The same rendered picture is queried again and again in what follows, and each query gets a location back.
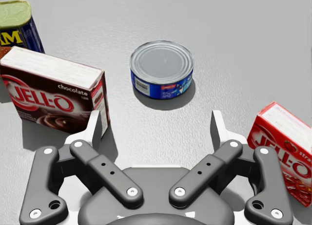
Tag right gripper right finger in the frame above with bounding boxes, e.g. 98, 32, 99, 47
168, 110, 294, 225

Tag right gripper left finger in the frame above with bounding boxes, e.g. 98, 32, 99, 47
19, 110, 144, 225

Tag blue flat can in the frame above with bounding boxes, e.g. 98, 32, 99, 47
130, 40, 195, 100

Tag green and blue rectangular can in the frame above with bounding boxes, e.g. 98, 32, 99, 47
0, 0, 45, 60

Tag red and white carton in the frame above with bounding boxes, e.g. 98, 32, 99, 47
246, 101, 312, 208

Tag brown and white carton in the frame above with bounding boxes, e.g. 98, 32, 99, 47
0, 45, 111, 139

